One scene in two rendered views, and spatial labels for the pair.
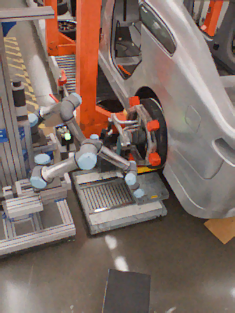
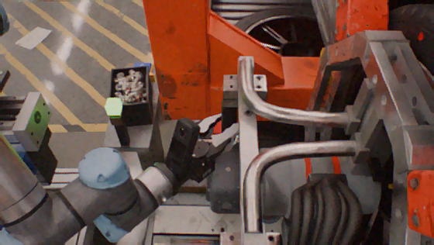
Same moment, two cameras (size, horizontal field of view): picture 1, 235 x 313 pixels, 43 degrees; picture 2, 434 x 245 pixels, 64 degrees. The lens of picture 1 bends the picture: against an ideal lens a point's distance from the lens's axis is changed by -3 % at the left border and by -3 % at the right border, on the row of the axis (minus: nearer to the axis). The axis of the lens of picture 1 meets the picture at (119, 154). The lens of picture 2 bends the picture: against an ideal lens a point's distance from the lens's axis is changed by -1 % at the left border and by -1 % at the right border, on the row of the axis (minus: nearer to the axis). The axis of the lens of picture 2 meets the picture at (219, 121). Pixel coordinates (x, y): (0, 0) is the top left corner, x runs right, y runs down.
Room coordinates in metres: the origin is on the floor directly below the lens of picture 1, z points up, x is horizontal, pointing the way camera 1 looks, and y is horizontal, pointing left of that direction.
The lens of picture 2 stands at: (1.72, -0.09, 1.44)
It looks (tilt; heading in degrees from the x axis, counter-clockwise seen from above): 50 degrees down; 26
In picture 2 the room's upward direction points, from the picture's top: straight up
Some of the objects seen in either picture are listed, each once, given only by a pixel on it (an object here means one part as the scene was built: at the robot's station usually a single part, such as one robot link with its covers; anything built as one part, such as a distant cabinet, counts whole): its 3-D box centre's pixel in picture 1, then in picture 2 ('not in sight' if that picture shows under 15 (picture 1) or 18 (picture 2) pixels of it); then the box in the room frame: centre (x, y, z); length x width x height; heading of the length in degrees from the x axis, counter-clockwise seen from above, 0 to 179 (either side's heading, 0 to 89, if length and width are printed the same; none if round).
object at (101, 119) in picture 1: (116, 117); (290, 68); (2.59, 0.09, 0.69); 0.52 x 0.17 x 0.35; 115
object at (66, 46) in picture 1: (74, 41); not in sight; (4.34, 0.90, 0.69); 0.52 x 0.17 x 0.35; 115
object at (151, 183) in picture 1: (147, 170); not in sight; (2.22, -0.31, 0.32); 0.40 x 0.30 x 0.28; 25
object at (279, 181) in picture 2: (132, 136); (313, 181); (2.12, -0.09, 0.85); 0.21 x 0.14 x 0.14; 115
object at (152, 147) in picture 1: (139, 135); (350, 181); (2.15, -0.16, 0.85); 0.54 x 0.07 x 0.54; 25
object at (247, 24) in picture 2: (112, 118); (294, 68); (2.95, 0.14, 0.39); 0.66 x 0.66 x 0.24
